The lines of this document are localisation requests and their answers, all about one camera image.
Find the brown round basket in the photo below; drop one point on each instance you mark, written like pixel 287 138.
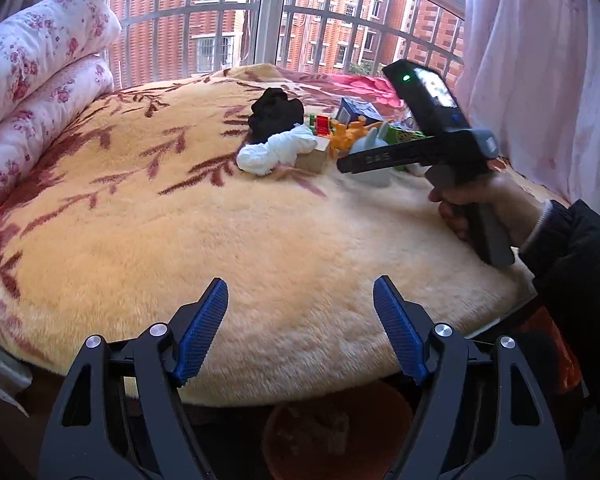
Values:
pixel 330 430

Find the person's right hand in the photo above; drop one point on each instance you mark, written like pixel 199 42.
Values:
pixel 502 197

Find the grey plastic toy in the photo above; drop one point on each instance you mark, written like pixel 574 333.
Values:
pixel 375 179

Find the wooden block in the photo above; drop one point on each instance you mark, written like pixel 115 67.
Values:
pixel 315 159

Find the pink sheer curtain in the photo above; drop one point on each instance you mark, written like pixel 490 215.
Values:
pixel 540 60

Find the person's right forearm dark sleeve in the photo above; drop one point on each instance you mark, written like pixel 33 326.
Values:
pixel 580 270

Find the green snack packet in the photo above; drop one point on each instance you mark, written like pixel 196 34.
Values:
pixel 402 135

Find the orange toy dinosaur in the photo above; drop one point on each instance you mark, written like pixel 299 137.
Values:
pixel 347 137

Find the white window grille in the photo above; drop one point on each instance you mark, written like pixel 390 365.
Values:
pixel 190 10

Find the rolled pink floral quilt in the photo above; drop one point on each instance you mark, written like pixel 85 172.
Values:
pixel 30 60

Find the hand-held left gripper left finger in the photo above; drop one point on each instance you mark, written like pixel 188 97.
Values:
pixel 202 332

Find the white cloth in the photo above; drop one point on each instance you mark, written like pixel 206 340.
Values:
pixel 280 152

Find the green tree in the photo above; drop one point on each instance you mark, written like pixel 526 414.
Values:
pixel 365 67

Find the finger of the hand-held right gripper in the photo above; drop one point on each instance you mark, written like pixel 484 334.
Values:
pixel 380 157

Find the grey window frame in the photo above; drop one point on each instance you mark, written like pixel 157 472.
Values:
pixel 267 20

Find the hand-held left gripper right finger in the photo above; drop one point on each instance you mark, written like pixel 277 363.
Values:
pixel 400 332

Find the orange red bag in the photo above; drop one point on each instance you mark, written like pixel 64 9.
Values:
pixel 562 355

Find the red and green small toy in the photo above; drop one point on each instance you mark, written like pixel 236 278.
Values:
pixel 321 125

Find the red brick building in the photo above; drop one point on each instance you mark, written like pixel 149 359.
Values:
pixel 150 35

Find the black cloth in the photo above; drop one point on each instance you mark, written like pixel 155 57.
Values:
pixel 272 112

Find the yellow floral plush blanket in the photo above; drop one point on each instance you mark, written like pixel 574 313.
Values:
pixel 230 240

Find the blue cardboard box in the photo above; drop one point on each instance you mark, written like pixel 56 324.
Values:
pixel 355 110

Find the white mattress edge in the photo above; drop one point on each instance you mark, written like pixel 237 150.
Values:
pixel 2 380

